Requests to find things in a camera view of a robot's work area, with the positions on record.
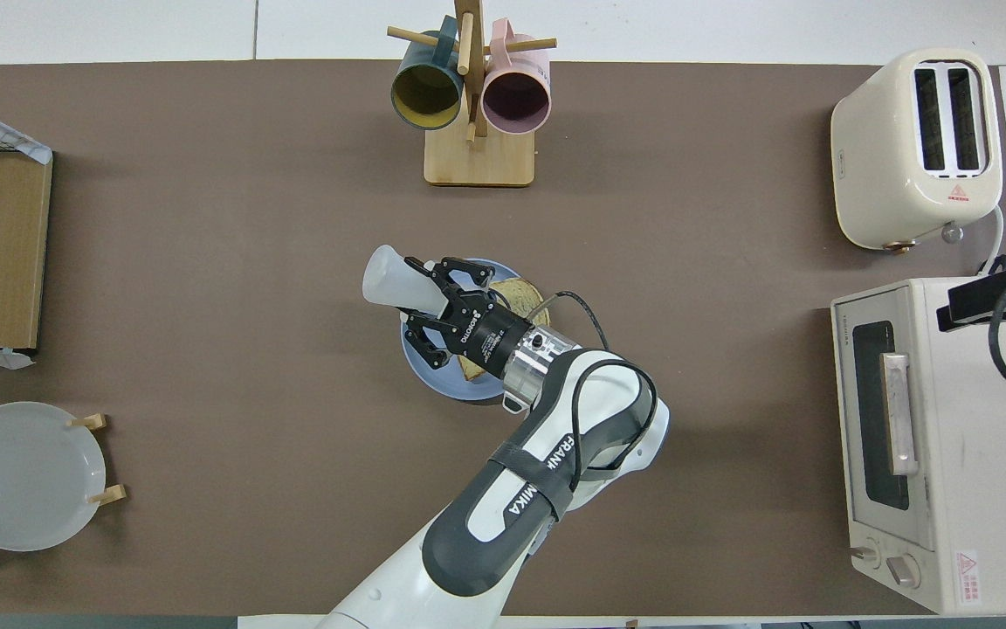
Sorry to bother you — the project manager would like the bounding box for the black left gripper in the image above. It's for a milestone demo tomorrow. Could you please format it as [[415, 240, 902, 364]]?
[[402, 255, 536, 380]]

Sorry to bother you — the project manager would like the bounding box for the white seasoning bottle blue cap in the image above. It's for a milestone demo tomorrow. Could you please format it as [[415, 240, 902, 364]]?
[[362, 245, 451, 317]]

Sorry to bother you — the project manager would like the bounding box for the toasted bread slice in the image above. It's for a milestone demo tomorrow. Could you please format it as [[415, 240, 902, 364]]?
[[459, 278, 552, 383]]

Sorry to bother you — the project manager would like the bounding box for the blue round plate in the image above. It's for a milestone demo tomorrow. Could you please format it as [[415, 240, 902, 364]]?
[[401, 259, 548, 403]]

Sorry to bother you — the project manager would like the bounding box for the wooden plate rack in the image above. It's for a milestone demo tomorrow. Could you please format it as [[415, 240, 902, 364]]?
[[0, 413, 128, 551]]

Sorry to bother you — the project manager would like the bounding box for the grey round plate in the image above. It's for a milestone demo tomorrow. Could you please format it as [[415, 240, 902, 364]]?
[[0, 402, 107, 552]]

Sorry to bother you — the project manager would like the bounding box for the wooden mug tree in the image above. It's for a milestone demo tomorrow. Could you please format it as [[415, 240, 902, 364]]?
[[387, 0, 558, 188]]

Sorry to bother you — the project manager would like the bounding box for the white toaster oven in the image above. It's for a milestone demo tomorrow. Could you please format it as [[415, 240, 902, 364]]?
[[830, 278, 1006, 615]]

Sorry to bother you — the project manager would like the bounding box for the cream two-slot toaster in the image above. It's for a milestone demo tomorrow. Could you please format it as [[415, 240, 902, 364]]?
[[830, 48, 1004, 254]]

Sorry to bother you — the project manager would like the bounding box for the dark teal mug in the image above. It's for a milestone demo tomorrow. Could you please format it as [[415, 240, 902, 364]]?
[[390, 15, 466, 132]]

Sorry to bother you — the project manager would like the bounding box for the pink mug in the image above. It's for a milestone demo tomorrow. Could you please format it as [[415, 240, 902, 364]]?
[[480, 17, 552, 136]]

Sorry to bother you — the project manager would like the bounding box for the brown table mat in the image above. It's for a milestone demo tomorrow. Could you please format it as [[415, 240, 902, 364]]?
[[0, 59, 1006, 617]]

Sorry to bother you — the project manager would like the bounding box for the toaster power cord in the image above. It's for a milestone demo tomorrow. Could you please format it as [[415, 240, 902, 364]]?
[[977, 204, 1006, 277]]

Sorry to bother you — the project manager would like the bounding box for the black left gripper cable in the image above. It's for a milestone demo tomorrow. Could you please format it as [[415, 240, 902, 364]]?
[[525, 291, 658, 473]]

